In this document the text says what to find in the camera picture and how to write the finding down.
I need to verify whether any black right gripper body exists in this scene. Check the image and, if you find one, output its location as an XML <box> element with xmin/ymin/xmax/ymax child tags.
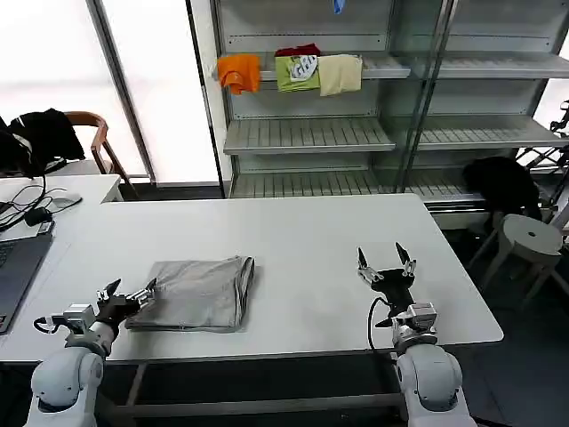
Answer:
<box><xmin>370</xmin><ymin>267</ymin><xmax>415</xmax><ymax>313</ymax></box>

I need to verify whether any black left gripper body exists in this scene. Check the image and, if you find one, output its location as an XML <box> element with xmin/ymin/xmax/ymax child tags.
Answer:
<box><xmin>94</xmin><ymin>294</ymin><xmax>135</xmax><ymax>325</ymax></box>

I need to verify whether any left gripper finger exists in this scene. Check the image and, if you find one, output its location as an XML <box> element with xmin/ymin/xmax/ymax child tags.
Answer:
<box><xmin>96</xmin><ymin>278</ymin><xmax>123</xmax><ymax>306</ymax></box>
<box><xmin>125</xmin><ymin>278</ymin><xmax>158</xmax><ymax>309</ymax></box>

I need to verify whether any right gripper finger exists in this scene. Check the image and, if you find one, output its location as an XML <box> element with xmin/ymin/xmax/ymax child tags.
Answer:
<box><xmin>395</xmin><ymin>241</ymin><xmax>418</xmax><ymax>279</ymax></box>
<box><xmin>356</xmin><ymin>246</ymin><xmax>385</xmax><ymax>286</ymax></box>

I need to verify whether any grey printed t-shirt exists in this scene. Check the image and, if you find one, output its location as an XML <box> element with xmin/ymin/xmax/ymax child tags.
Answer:
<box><xmin>124</xmin><ymin>255</ymin><xmax>258</xmax><ymax>334</ymax></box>

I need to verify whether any dark grey laptop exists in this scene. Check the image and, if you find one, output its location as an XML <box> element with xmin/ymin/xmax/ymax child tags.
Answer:
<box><xmin>0</xmin><ymin>231</ymin><xmax>54</xmax><ymax>335</ymax></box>

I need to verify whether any grey computer mouse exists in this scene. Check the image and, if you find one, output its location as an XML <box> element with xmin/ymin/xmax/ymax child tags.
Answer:
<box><xmin>44</xmin><ymin>193</ymin><xmax>84</xmax><ymax>211</ymax></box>

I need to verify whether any black power adapter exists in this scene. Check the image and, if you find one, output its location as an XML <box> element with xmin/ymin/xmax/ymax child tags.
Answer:
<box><xmin>24</xmin><ymin>206</ymin><xmax>53</xmax><ymax>226</ymax></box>

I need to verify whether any black garment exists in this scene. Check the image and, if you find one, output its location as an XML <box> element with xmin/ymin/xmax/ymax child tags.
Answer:
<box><xmin>461</xmin><ymin>156</ymin><xmax>544</xmax><ymax>223</ymax></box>

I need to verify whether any white round stool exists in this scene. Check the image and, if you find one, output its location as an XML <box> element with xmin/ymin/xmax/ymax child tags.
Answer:
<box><xmin>469</xmin><ymin>213</ymin><xmax>566</xmax><ymax>315</ymax></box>

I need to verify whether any grey metal shelf with clothes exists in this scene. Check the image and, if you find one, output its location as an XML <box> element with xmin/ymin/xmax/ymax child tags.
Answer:
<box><xmin>188</xmin><ymin>0</ymin><xmax>569</xmax><ymax>223</ymax></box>

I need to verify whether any brown wooden chair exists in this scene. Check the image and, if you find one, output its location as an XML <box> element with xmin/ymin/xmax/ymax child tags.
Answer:
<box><xmin>65</xmin><ymin>110</ymin><xmax>140</xmax><ymax>199</ymax></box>

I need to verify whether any black jacket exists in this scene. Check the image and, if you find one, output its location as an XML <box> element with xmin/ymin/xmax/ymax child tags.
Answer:
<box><xmin>0</xmin><ymin>108</ymin><xmax>86</xmax><ymax>179</ymax></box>

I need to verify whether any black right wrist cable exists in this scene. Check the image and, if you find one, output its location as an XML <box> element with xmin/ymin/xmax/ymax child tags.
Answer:
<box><xmin>365</xmin><ymin>295</ymin><xmax>394</xmax><ymax>353</ymax></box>

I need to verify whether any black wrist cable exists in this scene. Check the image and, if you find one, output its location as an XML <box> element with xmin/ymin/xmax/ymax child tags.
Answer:
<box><xmin>365</xmin><ymin>295</ymin><xmax>394</xmax><ymax>353</ymax></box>
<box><xmin>33</xmin><ymin>315</ymin><xmax>59</xmax><ymax>334</ymax></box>

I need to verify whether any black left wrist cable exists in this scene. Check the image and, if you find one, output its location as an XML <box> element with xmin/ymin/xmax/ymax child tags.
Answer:
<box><xmin>33</xmin><ymin>315</ymin><xmax>59</xmax><ymax>334</ymax></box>

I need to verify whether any black desk cable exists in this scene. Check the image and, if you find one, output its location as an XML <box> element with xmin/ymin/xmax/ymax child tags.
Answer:
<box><xmin>0</xmin><ymin>172</ymin><xmax>70</xmax><ymax>233</ymax></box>

